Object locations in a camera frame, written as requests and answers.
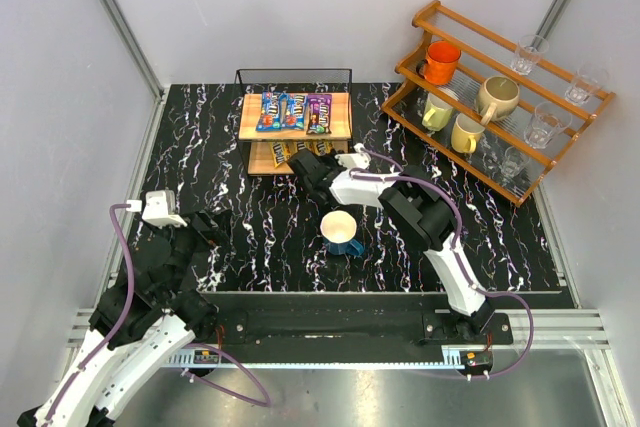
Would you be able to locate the clear glass middle tier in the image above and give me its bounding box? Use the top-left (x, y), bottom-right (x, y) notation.
top-left (524, 101), bottom-right (572, 150)

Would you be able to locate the orange mug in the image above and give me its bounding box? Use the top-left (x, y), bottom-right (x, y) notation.
top-left (416, 40), bottom-right (461, 86)

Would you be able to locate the pale yellow mug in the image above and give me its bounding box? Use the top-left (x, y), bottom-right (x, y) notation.
top-left (451, 113), bottom-right (485, 154)

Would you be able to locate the two-tier wood wire shelf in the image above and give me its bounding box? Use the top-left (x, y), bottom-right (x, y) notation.
top-left (234, 68), bottom-right (353, 176)

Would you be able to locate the clear glass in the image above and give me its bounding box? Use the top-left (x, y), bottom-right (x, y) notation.
top-left (565, 62), bottom-right (609, 107)
top-left (510, 34), bottom-right (550, 76)

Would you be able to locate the yellow candy bag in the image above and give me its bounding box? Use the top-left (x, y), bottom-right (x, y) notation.
top-left (270, 141), bottom-right (291, 168)
top-left (293, 141), bottom-right (312, 152)
top-left (312, 140), bottom-right (334, 156)

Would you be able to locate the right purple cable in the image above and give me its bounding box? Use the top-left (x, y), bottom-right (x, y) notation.
top-left (349, 149), bottom-right (535, 381)

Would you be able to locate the light green mug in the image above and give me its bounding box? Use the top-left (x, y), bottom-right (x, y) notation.
top-left (422, 92), bottom-right (455, 132)

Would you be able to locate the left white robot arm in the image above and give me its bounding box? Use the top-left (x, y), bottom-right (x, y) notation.
top-left (17, 210), bottom-right (231, 426)

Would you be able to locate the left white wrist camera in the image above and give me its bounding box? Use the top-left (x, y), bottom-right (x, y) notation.
top-left (125, 190), bottom-right (188, 229)

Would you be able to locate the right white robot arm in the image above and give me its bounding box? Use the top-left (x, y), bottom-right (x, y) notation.
top-left (287, 144), bottom-right (495, 335)

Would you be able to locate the beige round mug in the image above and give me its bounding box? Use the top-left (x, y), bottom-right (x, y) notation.
top-left (474, 76), bottom-right (520, 126)

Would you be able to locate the yellow candy bag top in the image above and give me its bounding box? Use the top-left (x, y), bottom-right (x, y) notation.
top-left (270, 141), bottom-right (291, 168)

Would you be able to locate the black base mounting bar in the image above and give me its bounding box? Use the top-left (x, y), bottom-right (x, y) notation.
top-left (204, 292), bottom-right (514, 347)

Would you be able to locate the clear glass top left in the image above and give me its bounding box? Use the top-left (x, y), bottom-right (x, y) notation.
top-left (510, 34), bottom-right (550, 76)

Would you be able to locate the clear glass bottom tier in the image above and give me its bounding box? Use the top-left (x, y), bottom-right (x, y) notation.
top-left (498, 146), bottom-right (531, 181)

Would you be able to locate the clear glass tier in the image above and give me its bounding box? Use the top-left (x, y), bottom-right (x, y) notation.
top-left (524, 101), bottom-right (572, 150)
top-left (498, 146), bottom-right (531, 181)

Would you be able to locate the blue mug white inside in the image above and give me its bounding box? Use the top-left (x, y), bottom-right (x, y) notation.
top-left (320, 210), bottom-right (364, 257)

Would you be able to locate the clear glass top right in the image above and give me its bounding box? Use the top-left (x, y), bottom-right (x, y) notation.
top-left (565, 62), bottom-right (609, 107)

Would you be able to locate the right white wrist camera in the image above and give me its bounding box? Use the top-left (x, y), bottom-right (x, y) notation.
top-left (335, 143), bottom-right (371, 169)

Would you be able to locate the wooden cup rack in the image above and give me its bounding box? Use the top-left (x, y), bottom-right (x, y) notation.
top-left (382, 0), bottom-right (615, 205)

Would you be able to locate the purple candy bag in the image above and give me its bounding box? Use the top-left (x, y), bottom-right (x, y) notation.
top-left (307, 94), bottom-right (332, 135)

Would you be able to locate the blue candy bag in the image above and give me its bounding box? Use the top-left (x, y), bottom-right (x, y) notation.
top-left (256, 92), bottom-right (288, 132)
top-left (282, 93), bottom-right (307, 131)

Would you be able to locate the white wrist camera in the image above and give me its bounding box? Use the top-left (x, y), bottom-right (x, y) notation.
top-left (335, 143), bottom-right (371, 169)
top-left (125, 190), bottom-right (188, 229)

